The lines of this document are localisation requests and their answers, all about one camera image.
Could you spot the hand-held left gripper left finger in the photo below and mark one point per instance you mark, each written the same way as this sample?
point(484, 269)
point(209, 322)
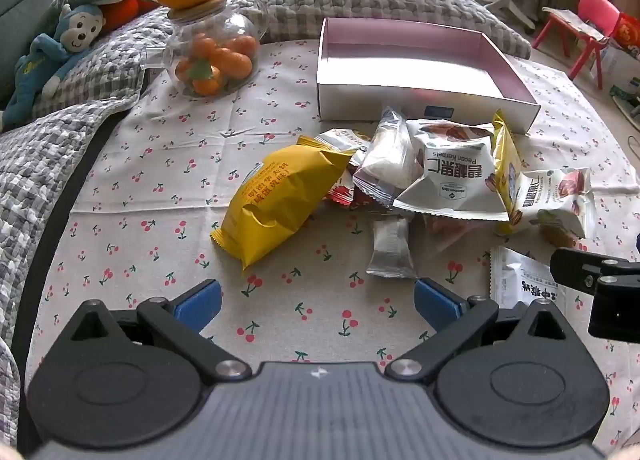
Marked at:
point(197, 302)

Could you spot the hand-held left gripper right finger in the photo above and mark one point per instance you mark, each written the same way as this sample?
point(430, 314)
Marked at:
point(435, 302)

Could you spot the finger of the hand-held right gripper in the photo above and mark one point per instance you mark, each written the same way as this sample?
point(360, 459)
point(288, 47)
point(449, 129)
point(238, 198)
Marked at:
point(575, 267)

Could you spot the white sachet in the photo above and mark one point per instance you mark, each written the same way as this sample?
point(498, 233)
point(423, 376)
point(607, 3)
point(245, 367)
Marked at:
point(520, 280)

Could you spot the small silver snack packet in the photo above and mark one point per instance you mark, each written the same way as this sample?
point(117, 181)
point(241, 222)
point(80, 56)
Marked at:
point(392, 250)

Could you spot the small white nut packet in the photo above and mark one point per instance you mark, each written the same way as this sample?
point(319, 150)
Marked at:
point(550, 200)

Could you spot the yellow white snack packet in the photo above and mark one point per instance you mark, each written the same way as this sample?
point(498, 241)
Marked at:
point(505, 164)

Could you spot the large white nut packet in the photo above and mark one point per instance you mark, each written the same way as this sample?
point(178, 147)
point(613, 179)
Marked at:
point(450, 174)

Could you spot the red white snack packet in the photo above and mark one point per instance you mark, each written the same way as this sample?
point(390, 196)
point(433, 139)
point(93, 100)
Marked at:
point(340, 195)

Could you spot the clear white pastry packet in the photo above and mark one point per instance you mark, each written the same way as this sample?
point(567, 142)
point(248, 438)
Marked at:
point(385, 164)

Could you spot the white orange snack packet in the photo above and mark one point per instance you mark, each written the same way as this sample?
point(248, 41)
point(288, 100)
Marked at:
point(342, 139)

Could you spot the white cardboard box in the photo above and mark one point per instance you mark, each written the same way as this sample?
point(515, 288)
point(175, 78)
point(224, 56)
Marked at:
point(400, 99)

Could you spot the cherry print tablecloth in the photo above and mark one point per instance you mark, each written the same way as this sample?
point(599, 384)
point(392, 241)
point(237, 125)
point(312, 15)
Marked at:
point(175, 190)

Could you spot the grey checkered blanket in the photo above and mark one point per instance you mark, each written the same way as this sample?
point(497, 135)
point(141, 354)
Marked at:
point(30, 174)

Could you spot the pile of small oranges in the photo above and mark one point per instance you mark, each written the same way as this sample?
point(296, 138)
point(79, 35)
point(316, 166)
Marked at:
point(235, 64)

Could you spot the red bag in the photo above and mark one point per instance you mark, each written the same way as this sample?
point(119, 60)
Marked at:
point(627, 29)

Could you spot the papers on pink chair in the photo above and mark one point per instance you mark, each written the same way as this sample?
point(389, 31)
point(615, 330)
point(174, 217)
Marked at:
point(570, 19)

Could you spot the pink child chair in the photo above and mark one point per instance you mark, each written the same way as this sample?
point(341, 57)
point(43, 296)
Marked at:
point(597, 7)

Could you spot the glass jar with wooden lid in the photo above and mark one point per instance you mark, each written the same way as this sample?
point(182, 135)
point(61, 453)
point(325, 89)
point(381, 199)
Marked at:
point(235, 22)

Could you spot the blue monkey plush toy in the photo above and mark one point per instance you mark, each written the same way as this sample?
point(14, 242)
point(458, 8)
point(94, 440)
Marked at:
point(75, 32)

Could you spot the small orange plush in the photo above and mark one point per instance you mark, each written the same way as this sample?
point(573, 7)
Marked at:
point(120, 12)

